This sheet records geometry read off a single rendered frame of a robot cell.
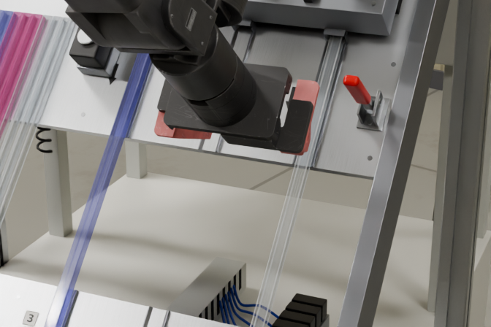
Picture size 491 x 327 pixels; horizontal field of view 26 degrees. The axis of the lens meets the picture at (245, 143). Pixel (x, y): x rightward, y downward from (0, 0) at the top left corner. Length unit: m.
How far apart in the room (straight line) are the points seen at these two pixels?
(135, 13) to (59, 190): 1.07
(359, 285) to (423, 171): 2.66
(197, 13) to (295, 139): 0.17
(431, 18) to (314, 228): 0.75
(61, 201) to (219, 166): 1.94
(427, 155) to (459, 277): 2.45
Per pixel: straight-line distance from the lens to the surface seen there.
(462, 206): 1.36
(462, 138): 1.34
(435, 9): 1.17
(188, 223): 1.85
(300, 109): 0.91
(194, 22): 0.77
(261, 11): 1.17
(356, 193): 3.50
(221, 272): 1.59
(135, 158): 2.02
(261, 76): 0.91
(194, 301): 1.52
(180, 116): 0.92
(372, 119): 1.12
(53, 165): 1.77
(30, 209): 3.44
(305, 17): 1.16
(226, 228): 1.83
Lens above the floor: 1.42
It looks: 21 degrees down
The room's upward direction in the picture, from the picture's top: straight up
